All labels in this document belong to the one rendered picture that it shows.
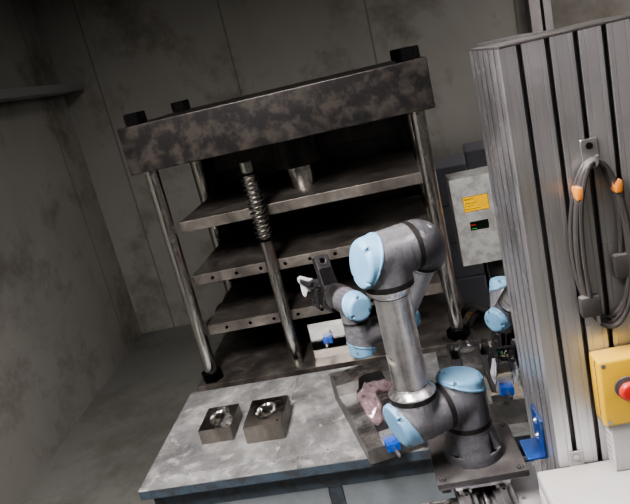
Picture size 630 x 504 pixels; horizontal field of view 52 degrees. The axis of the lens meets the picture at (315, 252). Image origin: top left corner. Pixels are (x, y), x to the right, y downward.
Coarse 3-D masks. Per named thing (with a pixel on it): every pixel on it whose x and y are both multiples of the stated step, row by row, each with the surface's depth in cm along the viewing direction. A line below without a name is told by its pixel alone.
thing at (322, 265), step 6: (318, 258) 190; (324, 258) 191; (318, 264) 190; (324, 264) 190; (330, 264) 191; (318, 270) 189; (324, 270) 190; (330, 270) 190; (318, 276) 190; (324, 276) 189; (330, 276) 190; (324, 282) 189; (330, 282) 189; (336, 282) 190; (324, 288) 188
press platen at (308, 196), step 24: (336, 168) 341; (360, 168) 324; (384, 168) 308; (408, 168) 294; (216, 192) 358; (240, 192) 338; (264, 192) 321; (288, 192) 306; (312, 192) 292; (336, 192) 285; (360, 192) 284; (192, 216) 304; (216, 216) 293; (240, 216) 292
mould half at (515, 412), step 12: (468, 348) 247; (480, 348) 261; (444, 360) 245; (468, 360) 242; (480, 360) 241; (480, 372) 237; (504, 372) 234; (516, 384) 224; (516, 396) 216; (492, 408) 216; (504, 408) 216; (516, 408) 216; (492, 420) 218; (504, 420) 217; (516, 420) 217
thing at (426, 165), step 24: (408, 120) 331; (192, 168) 349; (432, 168) 269; (432, 192) 272; (168, 216) 286; (432, 216) 275; (168, 240) 288; (216, 240) 358; (192, 288) 296; (456, 288) 285; (192, 312) 297; (456, 312) 286; (456, 336) 288
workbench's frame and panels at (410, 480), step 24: (408, 456) 217; (240, 480) 225; (264, 480) 224; (288, 480) 229; (312, 480) 228; (336, 480) 228; (360, 480) 227; (384, 480) 226; (408, 480) 225; (432, 480) 224
